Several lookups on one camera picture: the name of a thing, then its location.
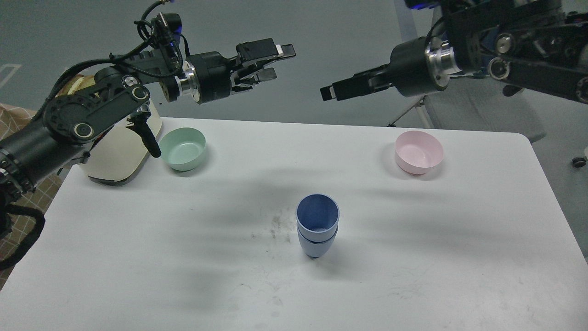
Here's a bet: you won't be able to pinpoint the grey office chair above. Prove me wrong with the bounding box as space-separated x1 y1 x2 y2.
388 78 547 143

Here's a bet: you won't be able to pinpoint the blue cup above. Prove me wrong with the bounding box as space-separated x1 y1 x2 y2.
297 227 339 258
296 194 340 243

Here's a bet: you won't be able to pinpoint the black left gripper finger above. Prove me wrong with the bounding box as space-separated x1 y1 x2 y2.
232 68 277 92
230 40 296 69

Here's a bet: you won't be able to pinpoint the pink bowl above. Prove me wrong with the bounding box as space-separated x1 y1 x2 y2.
394 130 445 175

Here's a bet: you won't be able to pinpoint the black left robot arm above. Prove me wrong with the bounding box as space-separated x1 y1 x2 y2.
1 0 296 270

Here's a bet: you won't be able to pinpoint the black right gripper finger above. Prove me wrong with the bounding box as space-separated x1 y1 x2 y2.
321 65 399 101

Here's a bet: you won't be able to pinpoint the green bowl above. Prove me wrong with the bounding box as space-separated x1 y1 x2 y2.
159 127 207 171

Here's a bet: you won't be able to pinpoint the cream toaster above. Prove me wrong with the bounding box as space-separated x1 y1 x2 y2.
57 74 163 186

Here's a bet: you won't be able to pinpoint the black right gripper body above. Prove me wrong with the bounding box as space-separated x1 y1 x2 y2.
389 36 447 97

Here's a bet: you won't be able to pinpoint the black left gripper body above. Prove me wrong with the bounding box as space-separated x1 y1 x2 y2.
187 51 241 104

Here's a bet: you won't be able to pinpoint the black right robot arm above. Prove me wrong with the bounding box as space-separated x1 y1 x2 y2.
321 0 587 103

